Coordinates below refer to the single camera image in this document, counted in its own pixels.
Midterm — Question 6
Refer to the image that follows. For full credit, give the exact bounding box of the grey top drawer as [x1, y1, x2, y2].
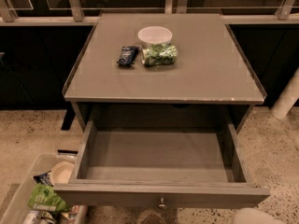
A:
[53, 103, 271, 210]

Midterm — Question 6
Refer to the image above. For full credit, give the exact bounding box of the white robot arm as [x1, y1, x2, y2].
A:
[232, 208, 286, 224]

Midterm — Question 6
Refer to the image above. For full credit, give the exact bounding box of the grey drawer cabinet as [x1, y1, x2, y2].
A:
[64, 13, 266, 127]

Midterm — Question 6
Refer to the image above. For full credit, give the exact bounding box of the metal drawer knob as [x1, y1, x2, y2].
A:
[157, 198, 167, 210]

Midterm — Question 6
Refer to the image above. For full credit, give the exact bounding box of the green soda can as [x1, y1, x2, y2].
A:
[142, 43, 178, 67]

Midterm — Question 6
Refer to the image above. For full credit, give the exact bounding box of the dark blue snack packet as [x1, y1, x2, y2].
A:
[117, 46, 139, 67]

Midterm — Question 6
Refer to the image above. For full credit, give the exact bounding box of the blue snack bag in bin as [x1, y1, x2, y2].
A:
[33, 172, 52, 186]

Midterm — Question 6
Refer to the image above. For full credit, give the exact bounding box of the green chip bag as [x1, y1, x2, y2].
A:
[27, 184, 69, 212]

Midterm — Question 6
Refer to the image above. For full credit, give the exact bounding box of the clear plastic bin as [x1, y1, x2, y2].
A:
[1, 155, 88, 224]

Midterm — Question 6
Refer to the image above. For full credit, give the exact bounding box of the white cylindrical post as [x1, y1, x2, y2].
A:
[271, 75, 299, 119]

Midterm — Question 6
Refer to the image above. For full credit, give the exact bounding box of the metal railing frame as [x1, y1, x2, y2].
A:
[1, 0, 299, 26]

